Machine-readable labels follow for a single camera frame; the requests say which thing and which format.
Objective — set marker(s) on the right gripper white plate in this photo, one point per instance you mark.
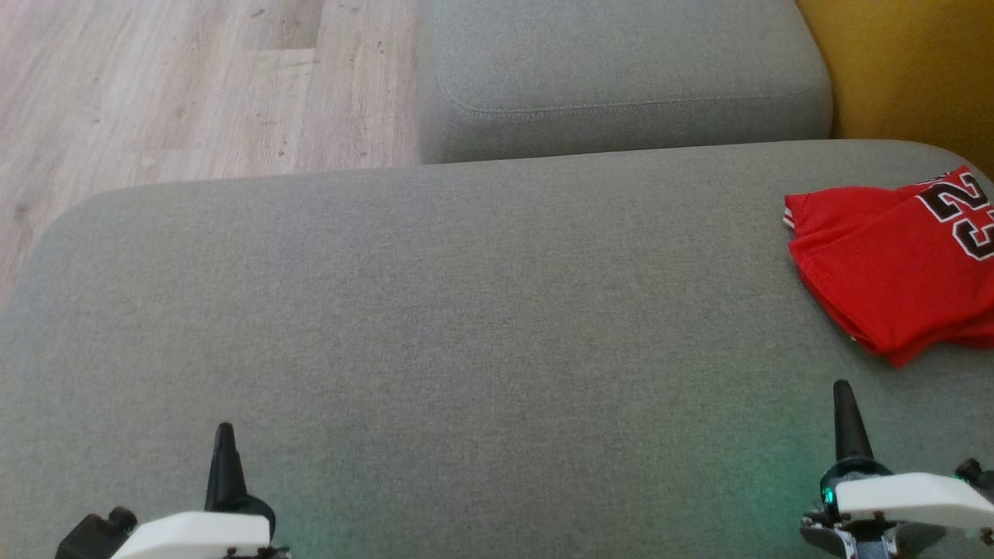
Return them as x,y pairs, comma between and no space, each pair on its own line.
901,501

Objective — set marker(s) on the small grey sofa cushion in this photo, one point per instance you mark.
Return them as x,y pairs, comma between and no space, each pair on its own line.
621,78

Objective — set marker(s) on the red jersey number 23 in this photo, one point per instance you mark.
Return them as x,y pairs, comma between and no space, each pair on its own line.
877,256

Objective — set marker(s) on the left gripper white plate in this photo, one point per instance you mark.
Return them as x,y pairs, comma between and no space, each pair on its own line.
202,536

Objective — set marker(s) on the mustard yellow cushion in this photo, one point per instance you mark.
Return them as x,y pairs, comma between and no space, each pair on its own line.
916,70

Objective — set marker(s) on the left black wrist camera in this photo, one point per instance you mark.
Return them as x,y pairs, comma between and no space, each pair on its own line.
93,537

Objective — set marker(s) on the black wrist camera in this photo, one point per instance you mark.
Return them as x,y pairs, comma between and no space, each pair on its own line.
974,473
93,537

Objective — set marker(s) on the large grey sofa seat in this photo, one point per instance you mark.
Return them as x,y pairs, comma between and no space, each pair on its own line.
466,349

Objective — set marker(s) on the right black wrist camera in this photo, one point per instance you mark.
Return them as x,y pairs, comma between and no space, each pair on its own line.
974,473

